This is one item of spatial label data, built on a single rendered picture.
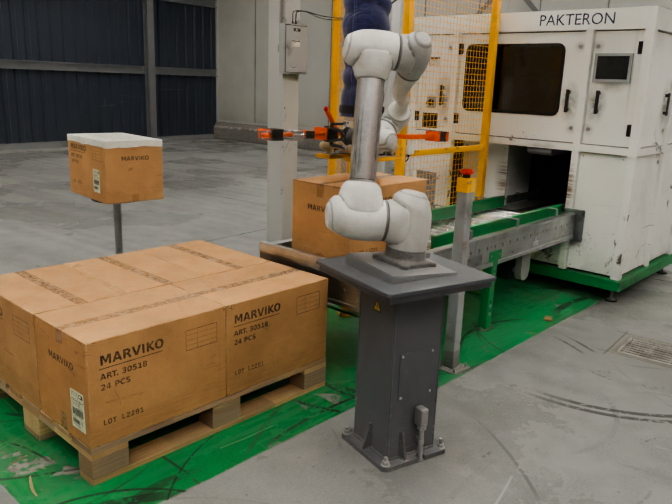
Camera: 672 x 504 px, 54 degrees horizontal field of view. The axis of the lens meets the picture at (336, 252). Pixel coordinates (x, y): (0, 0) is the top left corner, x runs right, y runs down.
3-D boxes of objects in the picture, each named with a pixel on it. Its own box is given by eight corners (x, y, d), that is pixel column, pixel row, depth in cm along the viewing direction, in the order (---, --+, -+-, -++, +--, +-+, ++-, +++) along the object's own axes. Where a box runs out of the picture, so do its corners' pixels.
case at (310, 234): (365, 239, 388) (369, 170, 379) (421, 252, 362) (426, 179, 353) (291, 255, 345) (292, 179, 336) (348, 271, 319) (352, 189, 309)
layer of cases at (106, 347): (201, 306, 385) (200, 239, 375) (325, 357, 320) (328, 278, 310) (-19, 364, 299) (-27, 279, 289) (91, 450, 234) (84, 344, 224)
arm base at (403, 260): (444, 265, 255) (447, 251, 254) (403, 270, 241) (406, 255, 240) (411, 253, 268) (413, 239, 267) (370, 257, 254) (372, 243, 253)
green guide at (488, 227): (557, 215, 480) (559, 203, 478) (571, 217, 473) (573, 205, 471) (429, 249, 365) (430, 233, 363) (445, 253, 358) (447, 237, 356)
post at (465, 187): (448, 363, 354) (464, 176, 330) (459, 367, 350) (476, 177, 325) (441, 366, 349) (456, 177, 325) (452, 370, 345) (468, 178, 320)
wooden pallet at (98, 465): (201, 330, 388) (201, 306, 385) (325, 385, 323) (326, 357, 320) (-16, 393, 302) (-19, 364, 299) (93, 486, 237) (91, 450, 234)
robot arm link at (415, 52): (421, 58, 257) (388, 53, 255) (437, 24, 241) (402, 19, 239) (424, 85, 252) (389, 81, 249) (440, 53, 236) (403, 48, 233)
